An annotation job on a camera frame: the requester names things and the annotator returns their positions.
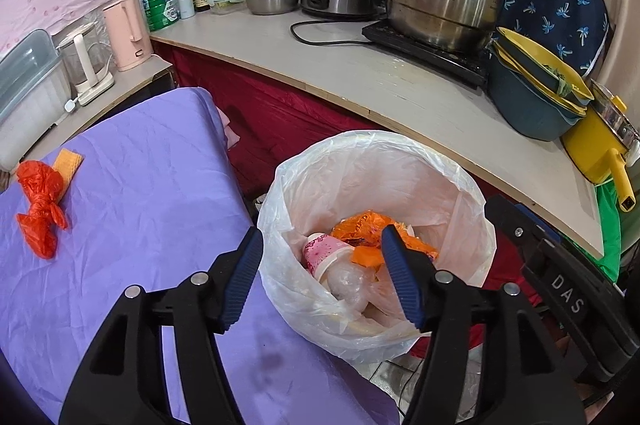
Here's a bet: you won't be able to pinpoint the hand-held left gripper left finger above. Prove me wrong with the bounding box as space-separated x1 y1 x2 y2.
59 227 264 425

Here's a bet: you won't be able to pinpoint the orange plastic bag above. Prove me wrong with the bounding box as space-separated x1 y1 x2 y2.
332 212 439 258
351 246 389 267

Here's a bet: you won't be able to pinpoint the plastic container with translucent lid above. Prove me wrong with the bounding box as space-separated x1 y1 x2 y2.
0 29 73 171

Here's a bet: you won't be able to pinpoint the green cloth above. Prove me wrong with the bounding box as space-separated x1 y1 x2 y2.
595 179 623 283

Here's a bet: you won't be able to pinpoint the teal plastic basin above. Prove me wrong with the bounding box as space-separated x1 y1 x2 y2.
487 50 583 142

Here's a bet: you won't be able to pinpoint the red plastic bag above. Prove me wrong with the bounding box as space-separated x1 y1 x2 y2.
16 160 68 260

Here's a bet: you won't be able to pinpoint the pink electric kettle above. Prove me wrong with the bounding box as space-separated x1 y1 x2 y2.
102 0 153 72

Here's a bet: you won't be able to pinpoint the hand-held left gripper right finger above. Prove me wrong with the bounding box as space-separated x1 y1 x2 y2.
381 225 587 425

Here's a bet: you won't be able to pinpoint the bin with white plastic liner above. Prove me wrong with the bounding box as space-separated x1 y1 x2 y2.
257 130 496 363

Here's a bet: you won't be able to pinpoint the stacked yellow teal basins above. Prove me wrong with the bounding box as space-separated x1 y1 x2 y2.
492 26 596 116

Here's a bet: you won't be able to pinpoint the glass pot lid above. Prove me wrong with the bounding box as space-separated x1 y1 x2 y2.
592 82 630 151

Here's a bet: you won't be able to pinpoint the black power cable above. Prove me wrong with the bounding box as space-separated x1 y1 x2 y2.
291 20 372 51

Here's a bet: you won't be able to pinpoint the plastic bottle with pink label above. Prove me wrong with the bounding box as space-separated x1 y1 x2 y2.
302 232 382 312

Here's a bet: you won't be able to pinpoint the yellow pot with handle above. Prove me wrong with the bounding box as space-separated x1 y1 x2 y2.
560 95 640 212

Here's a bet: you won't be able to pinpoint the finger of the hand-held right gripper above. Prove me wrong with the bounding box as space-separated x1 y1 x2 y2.
484 194 557 277

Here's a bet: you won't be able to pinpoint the black induction cooker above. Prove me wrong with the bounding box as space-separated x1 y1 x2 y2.
362 20 489 89

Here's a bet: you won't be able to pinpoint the purple cloth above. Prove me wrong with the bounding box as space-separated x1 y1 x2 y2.
0 86 401 425

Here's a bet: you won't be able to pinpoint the white glass kettle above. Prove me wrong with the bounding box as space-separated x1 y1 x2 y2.
56 22 117 106

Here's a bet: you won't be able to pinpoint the yellow-orange dishcloth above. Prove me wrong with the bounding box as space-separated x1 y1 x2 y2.
52 148 84 183

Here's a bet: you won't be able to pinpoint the green tin can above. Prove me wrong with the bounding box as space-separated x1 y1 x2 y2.
139 0 181 32

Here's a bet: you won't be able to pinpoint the dark red curtain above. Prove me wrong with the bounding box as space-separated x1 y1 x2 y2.
152 40 531 286

